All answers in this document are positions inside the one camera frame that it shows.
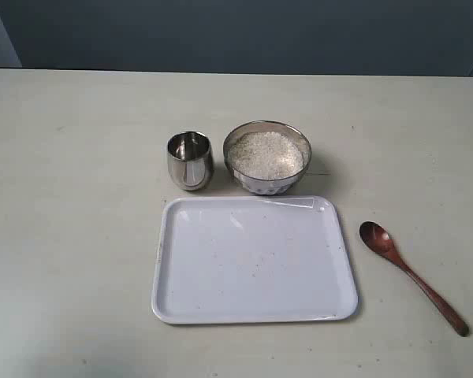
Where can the red-brown wooden spoon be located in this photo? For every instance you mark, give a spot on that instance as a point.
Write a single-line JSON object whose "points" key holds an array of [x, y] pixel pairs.
{"points": [[378, 240]]}

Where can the steel bowl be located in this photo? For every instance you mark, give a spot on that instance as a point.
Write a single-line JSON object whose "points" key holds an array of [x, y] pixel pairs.
{"points": [[267, 187]]}

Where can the steel cup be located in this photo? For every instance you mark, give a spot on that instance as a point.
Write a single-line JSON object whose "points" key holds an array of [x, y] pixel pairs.
{"points": [[190, 161]]}

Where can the white plastic tray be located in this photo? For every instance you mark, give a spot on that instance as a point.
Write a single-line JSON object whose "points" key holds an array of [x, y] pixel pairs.
{"points": [[251, 259]]}

